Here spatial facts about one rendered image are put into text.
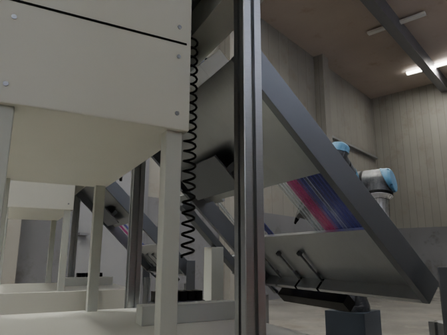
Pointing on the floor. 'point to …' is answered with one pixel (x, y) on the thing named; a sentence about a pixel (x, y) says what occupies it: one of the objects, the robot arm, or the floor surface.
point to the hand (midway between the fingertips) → (304, 220)
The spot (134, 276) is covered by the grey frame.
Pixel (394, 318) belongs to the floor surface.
